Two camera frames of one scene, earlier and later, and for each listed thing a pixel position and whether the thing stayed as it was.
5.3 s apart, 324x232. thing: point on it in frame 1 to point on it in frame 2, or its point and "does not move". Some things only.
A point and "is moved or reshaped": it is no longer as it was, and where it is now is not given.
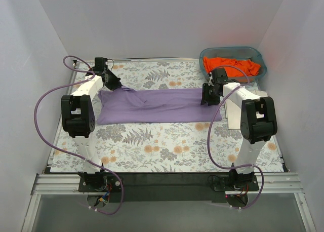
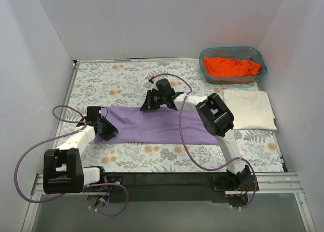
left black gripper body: x=113 y=81 to x=107 y=130
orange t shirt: x=251 y=68 does not move
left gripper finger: x=110 y=80 to x=105 y=128
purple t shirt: x=124 y=105 is moved or reshaped
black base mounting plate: x=167 y=187 does not move
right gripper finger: x=207 y=94 to x=152 y=101
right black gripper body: x=208 y=95 to x=152 y=101
